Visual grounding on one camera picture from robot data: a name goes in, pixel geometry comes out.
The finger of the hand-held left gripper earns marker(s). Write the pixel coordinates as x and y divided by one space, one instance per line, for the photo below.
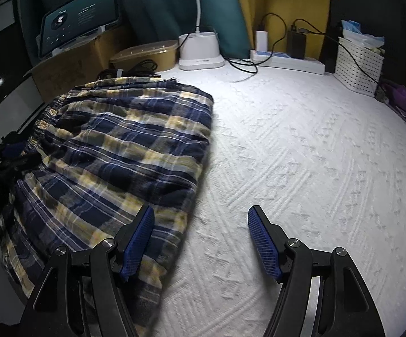
17 151

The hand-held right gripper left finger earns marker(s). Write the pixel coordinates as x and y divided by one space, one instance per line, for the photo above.
138 242

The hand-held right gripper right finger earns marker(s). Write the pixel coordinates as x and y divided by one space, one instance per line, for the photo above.
264 245

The navy yellow plaid pants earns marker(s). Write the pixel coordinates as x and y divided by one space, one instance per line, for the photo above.
118 140

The white textured tablecloth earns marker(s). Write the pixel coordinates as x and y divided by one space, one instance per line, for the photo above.
294 165

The brown cardboard box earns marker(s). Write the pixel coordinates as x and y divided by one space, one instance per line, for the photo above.
73 66

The white tablet stand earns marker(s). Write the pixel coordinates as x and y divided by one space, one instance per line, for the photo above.
83 37

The tablet with dark screen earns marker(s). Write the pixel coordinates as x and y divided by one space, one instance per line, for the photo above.
80 17

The brown lidded food container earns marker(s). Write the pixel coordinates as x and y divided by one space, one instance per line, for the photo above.
147 56

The white power strip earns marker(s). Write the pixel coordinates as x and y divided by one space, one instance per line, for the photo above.
294 64

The purple plush toy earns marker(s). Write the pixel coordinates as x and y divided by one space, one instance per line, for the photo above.
399 100

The white desk lamp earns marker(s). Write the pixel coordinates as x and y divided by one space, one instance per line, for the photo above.
199 52

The white perforated plastic basket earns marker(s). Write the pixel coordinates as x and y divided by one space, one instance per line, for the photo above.
357 66

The black power adapter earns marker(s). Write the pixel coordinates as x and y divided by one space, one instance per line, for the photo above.
296 45

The white charger plug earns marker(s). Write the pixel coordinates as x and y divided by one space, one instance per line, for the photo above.
261 40

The green and yellow curtain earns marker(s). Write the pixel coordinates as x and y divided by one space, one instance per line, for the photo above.
189 7

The blue plastic bag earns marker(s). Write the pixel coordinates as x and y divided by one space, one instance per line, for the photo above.
359 33

